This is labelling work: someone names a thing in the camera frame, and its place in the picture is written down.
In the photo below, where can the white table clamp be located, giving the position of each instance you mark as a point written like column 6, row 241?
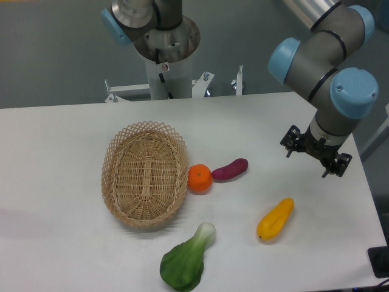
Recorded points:
column 237, row 83

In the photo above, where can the oval wicker basket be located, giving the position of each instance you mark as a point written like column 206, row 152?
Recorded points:
column 145, row 174

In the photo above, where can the black device at edge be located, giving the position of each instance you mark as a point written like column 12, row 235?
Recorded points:
column 378, row 257

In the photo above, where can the yellow toy mango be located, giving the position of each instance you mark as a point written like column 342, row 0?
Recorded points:
column 274, row 221

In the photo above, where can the purple toy sweet potato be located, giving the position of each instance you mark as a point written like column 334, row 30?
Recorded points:
column 231, row 171

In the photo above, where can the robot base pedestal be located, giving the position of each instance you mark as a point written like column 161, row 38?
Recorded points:
column 161, row 35

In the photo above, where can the green toy bok choy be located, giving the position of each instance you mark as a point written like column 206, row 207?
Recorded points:
column 182, row 267

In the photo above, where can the white metal mounting bracket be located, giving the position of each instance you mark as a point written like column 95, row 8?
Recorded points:
column 200, row 89

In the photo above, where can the orange toy fruit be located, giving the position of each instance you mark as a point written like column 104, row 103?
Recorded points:
column 200, row 179

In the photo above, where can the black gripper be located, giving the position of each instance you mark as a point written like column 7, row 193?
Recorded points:
column 334, row 163

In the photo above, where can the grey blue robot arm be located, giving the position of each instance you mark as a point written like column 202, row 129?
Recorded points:
column 342, row 97

